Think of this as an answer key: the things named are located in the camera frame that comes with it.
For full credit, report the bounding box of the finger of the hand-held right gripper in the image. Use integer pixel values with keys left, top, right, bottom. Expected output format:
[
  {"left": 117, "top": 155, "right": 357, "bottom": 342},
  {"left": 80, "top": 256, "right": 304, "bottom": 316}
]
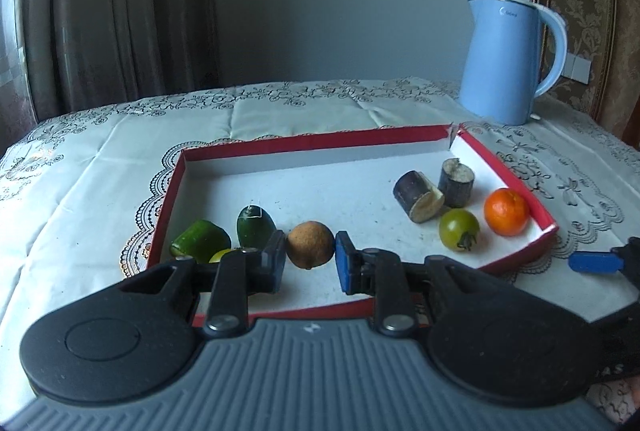
[{"left": 568, "top": 251, "right": 626, "bottom": 274}]

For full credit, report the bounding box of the dark green avocado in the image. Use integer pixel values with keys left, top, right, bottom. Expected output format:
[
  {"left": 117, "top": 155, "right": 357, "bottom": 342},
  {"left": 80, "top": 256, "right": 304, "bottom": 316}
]
[{"left": 236, "top": 205, "right": 277, "bottom": 252}]

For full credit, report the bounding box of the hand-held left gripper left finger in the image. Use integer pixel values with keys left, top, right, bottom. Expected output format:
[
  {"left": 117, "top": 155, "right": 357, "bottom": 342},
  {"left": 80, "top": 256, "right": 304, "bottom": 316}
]
[{"left": 120, "top": 231, "right": 288, "bottom": 339}]

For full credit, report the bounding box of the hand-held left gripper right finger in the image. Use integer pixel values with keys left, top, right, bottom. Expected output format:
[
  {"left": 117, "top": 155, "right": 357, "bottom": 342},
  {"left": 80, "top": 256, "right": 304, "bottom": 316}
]
[{"left": 335, "top": 231, "right": 506, "bottom": 337}]

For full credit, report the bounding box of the brown patterned curtain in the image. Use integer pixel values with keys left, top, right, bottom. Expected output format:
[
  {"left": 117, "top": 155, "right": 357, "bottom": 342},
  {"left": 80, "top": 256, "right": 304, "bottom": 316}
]
[{"left": 15, "top": 0, "right": 221, "bottom": 122}]

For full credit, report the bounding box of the cut green cucumber piece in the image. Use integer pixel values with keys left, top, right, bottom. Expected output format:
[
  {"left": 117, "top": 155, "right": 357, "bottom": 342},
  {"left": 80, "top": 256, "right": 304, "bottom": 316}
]
[{"left": 170, "top": 219, "right": 232, "bottom": 264}]

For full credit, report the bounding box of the small orange mandarin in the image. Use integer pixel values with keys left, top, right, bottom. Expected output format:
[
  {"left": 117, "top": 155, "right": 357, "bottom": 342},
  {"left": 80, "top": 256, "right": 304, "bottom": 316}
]
[{"left": 483, "top": 188, "right": 531, "bottom": 237}]

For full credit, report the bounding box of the light blue electric kettle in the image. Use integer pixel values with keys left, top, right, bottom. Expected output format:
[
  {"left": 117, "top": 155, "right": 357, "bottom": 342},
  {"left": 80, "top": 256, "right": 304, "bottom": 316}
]
[{"left": 459, "top": 0, "right": 568, "bottom": 126}]

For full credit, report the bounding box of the small green tomato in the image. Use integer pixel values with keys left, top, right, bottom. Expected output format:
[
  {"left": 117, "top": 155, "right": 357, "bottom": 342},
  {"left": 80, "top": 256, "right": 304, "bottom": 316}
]
[{"left": 439, "top": 208, "right": 481, "bottom": 253}]

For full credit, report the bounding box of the red cardboard box tray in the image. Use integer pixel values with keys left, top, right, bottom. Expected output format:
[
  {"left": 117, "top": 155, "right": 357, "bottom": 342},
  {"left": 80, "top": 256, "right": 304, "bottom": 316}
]
[{"left": 147, "top": 124, "right": 560, "bottom": 329}]

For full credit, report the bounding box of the white embroidered tablecloth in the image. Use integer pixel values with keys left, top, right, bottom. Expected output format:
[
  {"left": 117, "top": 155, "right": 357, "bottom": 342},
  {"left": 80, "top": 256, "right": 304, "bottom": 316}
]
[{"left": 0, "top": 78, "right": 640, "bottom": 431}]

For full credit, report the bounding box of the sheer light curtain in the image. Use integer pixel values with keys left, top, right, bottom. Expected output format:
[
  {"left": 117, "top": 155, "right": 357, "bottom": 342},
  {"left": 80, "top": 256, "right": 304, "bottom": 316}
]
[{"left": 0, "top": 0, "right": 38, "bottom": 149}]

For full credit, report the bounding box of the dark sugarcane piece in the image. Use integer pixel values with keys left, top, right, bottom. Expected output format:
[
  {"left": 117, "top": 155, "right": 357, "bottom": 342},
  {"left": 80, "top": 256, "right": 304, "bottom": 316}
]
[
  {"left": 438, "top": 158, "right": 476, "bottom": 209},
  {"left": 392, "top": 170, "right": 446, "bottom": 225}
]

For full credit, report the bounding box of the round brown fruit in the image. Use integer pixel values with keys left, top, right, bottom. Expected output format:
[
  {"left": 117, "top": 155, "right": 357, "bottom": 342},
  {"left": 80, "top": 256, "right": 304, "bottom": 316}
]
[{"left": 286, "top": 221, "right": 336, "bottom": 270}]

